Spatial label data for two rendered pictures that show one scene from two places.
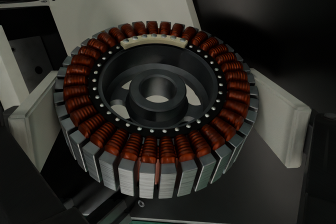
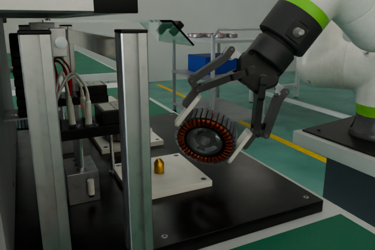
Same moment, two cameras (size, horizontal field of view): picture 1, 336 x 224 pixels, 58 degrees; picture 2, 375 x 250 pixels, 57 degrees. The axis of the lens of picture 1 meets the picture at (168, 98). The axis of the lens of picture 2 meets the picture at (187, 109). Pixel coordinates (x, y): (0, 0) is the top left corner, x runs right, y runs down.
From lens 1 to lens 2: 0.68 m
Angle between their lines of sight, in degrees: 100
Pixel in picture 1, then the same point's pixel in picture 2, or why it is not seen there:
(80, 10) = not seen: hidden behind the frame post
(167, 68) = (200, 148)
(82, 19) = not seen: hidden behind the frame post
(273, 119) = (241, 137)
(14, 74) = not seen: hidden behind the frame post
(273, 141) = (244, 137)
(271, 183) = (247, 203)
